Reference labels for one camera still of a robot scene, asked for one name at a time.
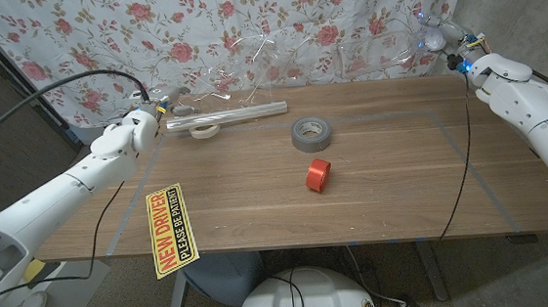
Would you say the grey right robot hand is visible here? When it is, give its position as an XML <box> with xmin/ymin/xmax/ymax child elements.
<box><xmin>414</xmin><ymin>7</ymin><xmax>487</xmax><ymax>68</ymax></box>

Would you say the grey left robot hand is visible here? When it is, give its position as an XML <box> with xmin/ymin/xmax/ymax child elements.
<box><xmin>139</xmin><ymin>83</ymin><xmax>198</xmax><ymax>121</ymax></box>

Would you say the cream masking tape roll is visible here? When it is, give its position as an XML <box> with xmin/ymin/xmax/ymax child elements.
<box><xmin>188</xmin><ymin>122</ymin><xmax>223</xmax><ymax>141</ymax></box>

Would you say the red tape roll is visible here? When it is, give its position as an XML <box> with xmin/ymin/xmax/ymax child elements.
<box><xmin>303</xmin><ymin>157</ymin><xmax>334</xmax><ymax>194</ymax></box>

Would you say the yellow new driver sign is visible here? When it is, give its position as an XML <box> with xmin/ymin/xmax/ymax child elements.
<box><xmin>145</xmin><ymin>182</ymin><xmax>202</xmax><ymax>281</ymax></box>

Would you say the blue grey stool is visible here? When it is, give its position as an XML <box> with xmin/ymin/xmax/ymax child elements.
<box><xmin>182</xmin><ymin>249</ymin><xmax>268</xmax><ymax>307</ymax></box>

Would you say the grey table leg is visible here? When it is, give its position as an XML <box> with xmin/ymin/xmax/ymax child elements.
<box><xmin>166</xmin><ymin>267</ymin><xmax>192</xmax><ymax>307</ymax></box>
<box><xmin>413</xmin><ymin>238</ymin><xmax>449</xmax><ymax>304</ymax></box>

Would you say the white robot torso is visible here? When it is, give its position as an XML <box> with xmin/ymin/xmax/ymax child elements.
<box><xmin>233</xmin><ymin>261</ymin><xmax>379</xmax><ymax>307</ymax></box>

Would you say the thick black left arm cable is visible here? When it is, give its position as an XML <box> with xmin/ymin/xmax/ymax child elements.
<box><xmin>0</xmin><ymin>65</ymin><xmax>156</xmax><ymax>154</ymax></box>

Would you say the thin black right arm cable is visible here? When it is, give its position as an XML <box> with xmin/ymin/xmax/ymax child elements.
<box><xmin>427</xmin><ymin>71</ymin><xmax>483</xmax><ymax>241</ymax></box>

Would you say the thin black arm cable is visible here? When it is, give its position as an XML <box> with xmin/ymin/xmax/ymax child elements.
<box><xmin>427</xmin><ymin>71</ymin><xmax>483</xmax><ymax>241</ymax></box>
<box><xmin>0</xmin><ymin>180</ymin><xmax>134</xmax><ymax>303</ymax></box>

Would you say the grey duct tape roll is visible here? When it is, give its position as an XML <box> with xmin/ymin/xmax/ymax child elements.
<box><xmin>289</xmin><ymin>114</ymin><xmax>335</xmax><ymax>155</ymax></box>

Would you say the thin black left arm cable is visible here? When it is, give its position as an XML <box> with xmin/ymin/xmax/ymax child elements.
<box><xmin>0</xmin><ymin>180</ymin><xmax>134</xmax><ymax>303</ymax></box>

